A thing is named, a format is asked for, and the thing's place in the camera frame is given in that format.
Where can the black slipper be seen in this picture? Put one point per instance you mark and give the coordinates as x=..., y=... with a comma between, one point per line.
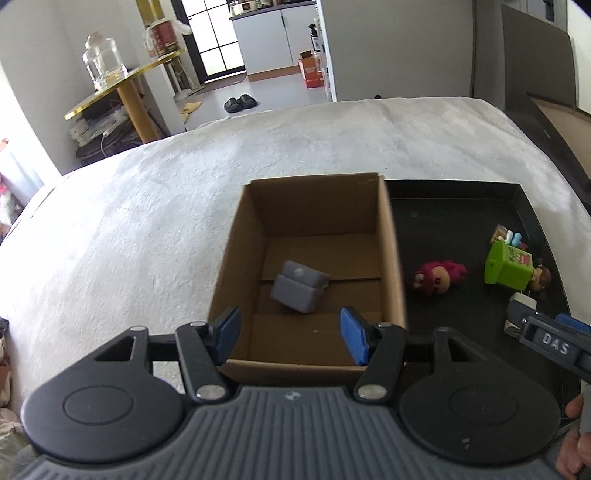
x=248, y=100
x=232, y=106

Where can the black tray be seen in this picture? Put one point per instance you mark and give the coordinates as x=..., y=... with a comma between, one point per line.
x=438, y=221

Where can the brown-haired doll figurine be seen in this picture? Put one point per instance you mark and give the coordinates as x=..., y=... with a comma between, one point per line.
x=542, y=277

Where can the person's right hand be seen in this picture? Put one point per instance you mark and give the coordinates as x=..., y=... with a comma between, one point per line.
x=575, y=454

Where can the gold round table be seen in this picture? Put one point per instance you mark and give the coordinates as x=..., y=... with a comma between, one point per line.
x=134, y=99

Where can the black framed glass door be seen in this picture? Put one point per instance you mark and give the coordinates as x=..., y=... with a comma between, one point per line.
x=221, y=46

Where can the white fleece blanket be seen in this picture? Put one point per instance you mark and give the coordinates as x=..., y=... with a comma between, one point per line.
x=138, y=230

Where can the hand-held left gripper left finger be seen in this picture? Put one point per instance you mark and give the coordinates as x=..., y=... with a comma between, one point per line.
x=228, y=333

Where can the grey plastic block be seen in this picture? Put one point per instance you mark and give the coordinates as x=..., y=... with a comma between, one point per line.
x=295, y=288

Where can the yellow slipper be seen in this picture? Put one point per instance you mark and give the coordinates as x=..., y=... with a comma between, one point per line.
x=191, y=107

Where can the black spray bottle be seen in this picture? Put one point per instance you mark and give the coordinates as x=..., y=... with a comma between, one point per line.
x=315, y=39

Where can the green block toy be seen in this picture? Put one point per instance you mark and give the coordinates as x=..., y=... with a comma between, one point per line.
x=505, y=267

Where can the pile of folded cloths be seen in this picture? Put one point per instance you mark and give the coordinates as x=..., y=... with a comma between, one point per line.
x=92, y=124

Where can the grey panel board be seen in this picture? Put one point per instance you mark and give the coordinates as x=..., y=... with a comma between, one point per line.
x=535, y=50

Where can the orange cardboard box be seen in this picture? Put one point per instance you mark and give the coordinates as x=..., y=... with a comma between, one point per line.
x=310, y=69

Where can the white folding rack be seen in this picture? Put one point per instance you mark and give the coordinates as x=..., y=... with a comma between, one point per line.
x=182, y=78

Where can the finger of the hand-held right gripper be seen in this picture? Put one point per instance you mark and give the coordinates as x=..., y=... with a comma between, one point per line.
x=516, y=316
x=572, y=322

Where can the red label tin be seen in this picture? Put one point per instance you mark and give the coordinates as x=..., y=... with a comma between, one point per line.
x=162, y=39

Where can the small pastel toy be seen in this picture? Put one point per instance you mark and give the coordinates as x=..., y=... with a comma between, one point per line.
x=508, y=236

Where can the clear glass jar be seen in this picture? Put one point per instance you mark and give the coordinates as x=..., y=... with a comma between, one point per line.
x=104, y=60

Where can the white cabinet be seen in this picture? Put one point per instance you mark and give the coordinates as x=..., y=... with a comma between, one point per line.
x=272, y=41

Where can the colourful cloth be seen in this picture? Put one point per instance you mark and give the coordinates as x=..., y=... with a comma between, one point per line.
x=8, y=194

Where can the white shelf unit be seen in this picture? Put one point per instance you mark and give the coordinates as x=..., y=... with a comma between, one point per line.
x=327, y=50

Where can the black frame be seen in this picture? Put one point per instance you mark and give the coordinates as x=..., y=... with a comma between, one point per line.
x=554, y=134

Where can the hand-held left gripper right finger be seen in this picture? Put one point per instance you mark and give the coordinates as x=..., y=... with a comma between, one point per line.
x=353, y=334

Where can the red bear figurine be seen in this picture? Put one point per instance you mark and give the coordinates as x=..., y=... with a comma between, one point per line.
x=436, y=277

